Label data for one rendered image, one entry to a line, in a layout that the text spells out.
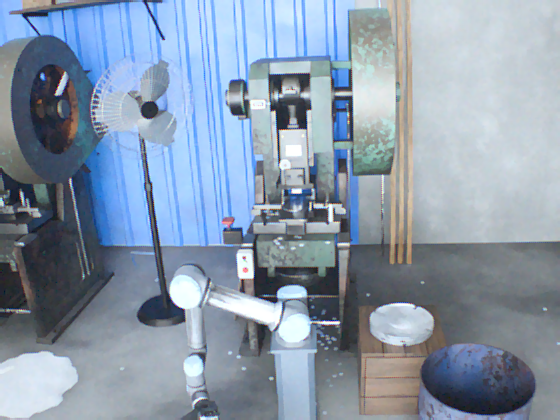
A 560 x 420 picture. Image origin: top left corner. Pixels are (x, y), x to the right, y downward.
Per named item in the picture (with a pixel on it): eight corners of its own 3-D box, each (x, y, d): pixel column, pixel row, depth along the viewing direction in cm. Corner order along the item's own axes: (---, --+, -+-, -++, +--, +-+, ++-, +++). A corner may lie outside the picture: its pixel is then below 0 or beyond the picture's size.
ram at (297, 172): (309, 186, 263) (307, 127, 253) (279, 186, 265) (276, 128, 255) (311, 176, 279) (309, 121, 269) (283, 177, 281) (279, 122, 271)
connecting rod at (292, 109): (305, 144, 258) (302, 74, 246) (280, 144, 260) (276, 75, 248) (307, 135, 278) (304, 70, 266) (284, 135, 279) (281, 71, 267)
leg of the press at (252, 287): (260, 356, 280) (246, 198, 249) (239, 356, 281) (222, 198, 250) (278, 277, 365) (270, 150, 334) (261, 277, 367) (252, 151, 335)
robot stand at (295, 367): (319, 432, 223) (317, 349, 208) (276, 432, 225) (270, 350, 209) (318, 404, 241) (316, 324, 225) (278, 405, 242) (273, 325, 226)
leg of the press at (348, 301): (360, 357, 273) (361, 196, 242) (338, 357, 275) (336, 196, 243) (355, 277, 359) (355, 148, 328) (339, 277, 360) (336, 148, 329)
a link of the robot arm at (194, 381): (185, 350, 211) (188, 371, 215) (181, 366, 201) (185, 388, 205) (204, 349, 211) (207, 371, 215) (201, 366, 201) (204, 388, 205)
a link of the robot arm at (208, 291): (313, 303, 205) (179, 258, 197) (316, 323, 191) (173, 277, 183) (301, 327, 209) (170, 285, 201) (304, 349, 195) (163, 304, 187)
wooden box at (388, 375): (442, 414, 227) (450, 352, 215) (359, 415, 232) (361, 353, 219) (430, 362, 264) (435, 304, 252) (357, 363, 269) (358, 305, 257)
